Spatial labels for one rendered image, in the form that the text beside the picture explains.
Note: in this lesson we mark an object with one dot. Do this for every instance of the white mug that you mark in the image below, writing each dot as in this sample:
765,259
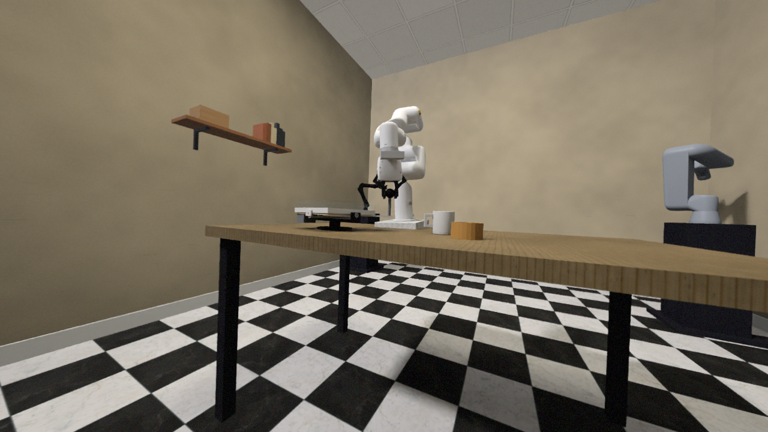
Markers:
441,222

